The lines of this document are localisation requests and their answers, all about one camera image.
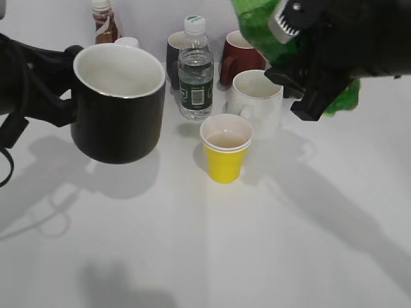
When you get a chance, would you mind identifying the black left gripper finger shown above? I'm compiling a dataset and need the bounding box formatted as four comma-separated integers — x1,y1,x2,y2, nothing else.
30,90,76,127
48,45,83,93

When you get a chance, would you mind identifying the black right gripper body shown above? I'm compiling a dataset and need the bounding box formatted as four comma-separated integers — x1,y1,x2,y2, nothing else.
268,1,410,77

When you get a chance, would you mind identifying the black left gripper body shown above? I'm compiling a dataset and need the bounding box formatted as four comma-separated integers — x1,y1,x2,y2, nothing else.
1,34,60,115

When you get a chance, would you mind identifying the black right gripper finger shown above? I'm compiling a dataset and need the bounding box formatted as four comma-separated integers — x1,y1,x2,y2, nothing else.
264,62,321,98
290,76,356,121

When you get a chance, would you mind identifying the black ceramic mug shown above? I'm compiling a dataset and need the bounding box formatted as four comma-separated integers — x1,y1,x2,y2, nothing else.
71,43,166,164

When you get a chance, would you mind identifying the green plastic soda bottle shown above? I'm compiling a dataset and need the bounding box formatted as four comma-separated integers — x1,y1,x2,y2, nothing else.
232,0,361,116

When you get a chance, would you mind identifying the white ceramic mug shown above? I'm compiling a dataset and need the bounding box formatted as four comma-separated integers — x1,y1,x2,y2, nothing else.
226,69,283,139

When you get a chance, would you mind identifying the dark red mug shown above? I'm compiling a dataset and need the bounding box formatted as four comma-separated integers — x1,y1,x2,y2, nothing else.
220,30,267,87

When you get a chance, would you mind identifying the dark grey mug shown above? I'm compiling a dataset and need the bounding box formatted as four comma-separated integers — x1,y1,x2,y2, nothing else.
166,31,186,90

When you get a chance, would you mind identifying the brown coffee drink bottle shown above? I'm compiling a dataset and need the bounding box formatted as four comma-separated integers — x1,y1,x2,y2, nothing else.
92,0,121,44

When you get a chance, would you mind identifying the white blueberry yogurt carton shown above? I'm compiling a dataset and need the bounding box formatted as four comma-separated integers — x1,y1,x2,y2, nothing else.
114,37,139,48

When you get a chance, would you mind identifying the yellow paper cup stack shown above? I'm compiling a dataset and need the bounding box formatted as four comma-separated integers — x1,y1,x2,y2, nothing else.
200,114,253,184

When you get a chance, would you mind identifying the clear water bottle green label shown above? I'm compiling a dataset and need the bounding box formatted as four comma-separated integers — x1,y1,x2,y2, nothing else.
178,15,214,121

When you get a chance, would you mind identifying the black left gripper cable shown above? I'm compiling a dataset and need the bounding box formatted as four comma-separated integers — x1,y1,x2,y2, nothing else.
0,31,31,189

